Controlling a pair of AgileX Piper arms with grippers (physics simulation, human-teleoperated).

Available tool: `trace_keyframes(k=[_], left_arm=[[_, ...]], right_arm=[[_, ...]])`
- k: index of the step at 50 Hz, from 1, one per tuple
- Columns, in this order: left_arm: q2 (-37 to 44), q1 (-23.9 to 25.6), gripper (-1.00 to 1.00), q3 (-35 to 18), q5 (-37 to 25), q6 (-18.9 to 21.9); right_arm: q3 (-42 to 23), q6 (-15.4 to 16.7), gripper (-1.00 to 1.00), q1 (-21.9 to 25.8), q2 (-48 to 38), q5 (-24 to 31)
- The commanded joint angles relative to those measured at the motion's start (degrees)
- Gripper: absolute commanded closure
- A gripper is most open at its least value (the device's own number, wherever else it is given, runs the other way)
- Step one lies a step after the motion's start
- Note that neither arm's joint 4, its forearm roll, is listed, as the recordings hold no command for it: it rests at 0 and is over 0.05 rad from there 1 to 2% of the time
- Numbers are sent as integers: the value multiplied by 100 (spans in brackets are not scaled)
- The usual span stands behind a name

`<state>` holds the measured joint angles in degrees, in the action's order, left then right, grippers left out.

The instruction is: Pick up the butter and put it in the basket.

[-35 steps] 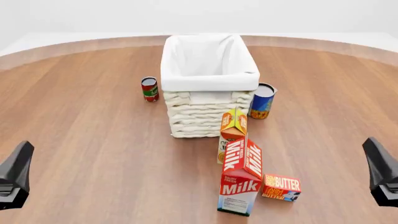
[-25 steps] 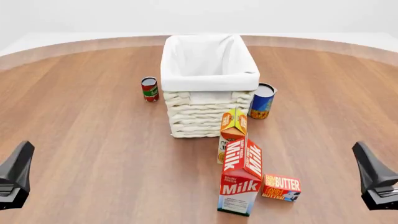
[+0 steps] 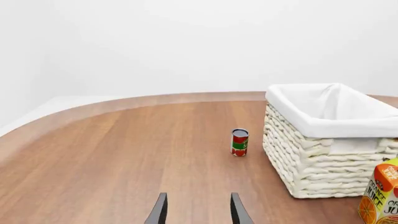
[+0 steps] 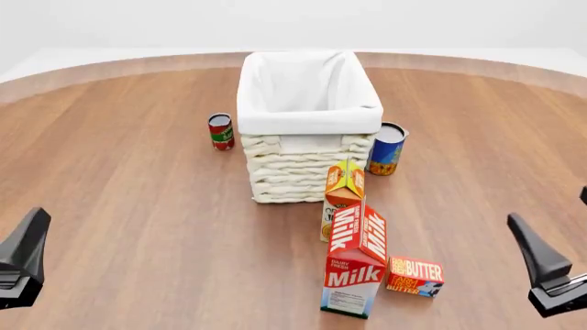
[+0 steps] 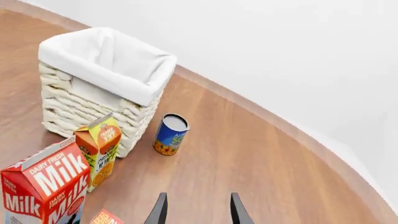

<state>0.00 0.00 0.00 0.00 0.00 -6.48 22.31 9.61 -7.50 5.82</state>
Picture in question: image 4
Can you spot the red and white milk carton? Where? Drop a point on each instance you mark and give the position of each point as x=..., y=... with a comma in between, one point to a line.
x=353, y=271

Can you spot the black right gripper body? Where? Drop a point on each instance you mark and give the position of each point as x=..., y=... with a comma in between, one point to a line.
x=561, y=299

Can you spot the blue labelled food can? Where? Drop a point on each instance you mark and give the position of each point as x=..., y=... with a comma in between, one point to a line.
x=386, y=151

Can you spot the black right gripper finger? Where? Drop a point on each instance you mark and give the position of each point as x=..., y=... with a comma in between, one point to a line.
x=584, y=196
x=539, y=254

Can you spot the orange butter box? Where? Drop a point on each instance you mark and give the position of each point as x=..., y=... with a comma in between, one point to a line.
x=415, y=276

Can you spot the red tomato sauce can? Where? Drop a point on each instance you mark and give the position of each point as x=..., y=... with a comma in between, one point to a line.
x=222, y=137

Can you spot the orange juice carton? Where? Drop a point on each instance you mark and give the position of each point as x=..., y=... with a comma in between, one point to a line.
x=345, y=185

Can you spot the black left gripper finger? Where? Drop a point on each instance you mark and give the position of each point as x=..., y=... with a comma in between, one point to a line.
x=27, y=244

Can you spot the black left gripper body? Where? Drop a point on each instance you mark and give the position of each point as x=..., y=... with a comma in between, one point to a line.
x=16, y=290

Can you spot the white woven basket with liner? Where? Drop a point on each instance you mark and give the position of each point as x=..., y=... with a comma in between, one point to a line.
x=293, y=161

